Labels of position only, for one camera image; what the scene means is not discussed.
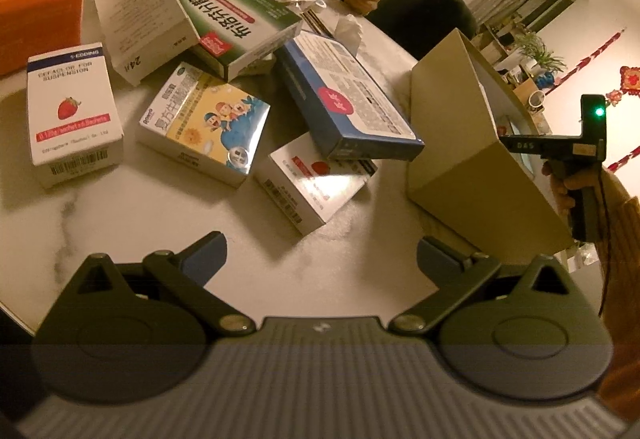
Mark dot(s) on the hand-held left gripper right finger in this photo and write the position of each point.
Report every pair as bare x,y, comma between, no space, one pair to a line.
434,255

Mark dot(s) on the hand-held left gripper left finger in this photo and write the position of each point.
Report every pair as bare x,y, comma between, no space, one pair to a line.
207,254

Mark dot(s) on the tan cardboard box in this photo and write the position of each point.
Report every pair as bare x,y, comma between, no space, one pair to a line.
475,179

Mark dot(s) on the white strawberry medicine box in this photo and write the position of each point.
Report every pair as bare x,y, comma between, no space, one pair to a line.
70,129
300,189

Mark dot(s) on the cartoon children medicine box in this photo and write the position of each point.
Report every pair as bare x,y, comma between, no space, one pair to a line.
200,119

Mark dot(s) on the blue box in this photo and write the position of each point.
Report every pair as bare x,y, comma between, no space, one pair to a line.
350,94

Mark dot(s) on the green white medicine box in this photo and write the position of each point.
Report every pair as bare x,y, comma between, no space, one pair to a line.
235,14

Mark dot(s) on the white box with black numerals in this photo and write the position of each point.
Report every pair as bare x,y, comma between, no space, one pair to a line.
135,14

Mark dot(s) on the person's right forearm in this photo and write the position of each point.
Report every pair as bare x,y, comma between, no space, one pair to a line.
625,244

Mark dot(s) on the person's right hand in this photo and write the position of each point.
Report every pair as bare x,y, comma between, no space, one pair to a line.
562,184

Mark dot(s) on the potted green plant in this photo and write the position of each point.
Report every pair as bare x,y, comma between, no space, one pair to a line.
540,51

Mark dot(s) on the black chair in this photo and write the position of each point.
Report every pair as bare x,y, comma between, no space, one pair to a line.
425,19

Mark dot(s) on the crumpled white tissue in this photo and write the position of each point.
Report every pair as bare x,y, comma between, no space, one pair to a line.
349,34

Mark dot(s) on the orange tissue box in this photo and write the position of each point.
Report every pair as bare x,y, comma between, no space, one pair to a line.
35,9

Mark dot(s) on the red knot wall decoration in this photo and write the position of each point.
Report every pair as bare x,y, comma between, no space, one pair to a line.
630,84

